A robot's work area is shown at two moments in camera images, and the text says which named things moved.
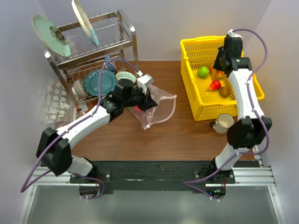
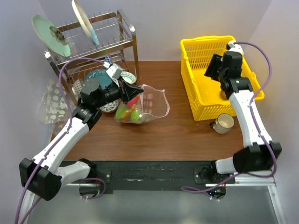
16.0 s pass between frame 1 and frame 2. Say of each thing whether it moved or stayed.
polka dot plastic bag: stayed
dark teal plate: stayed
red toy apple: moved
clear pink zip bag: moved
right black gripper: moved
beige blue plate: stayed
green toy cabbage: moved
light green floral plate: stayed
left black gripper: moved
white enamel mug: stayed
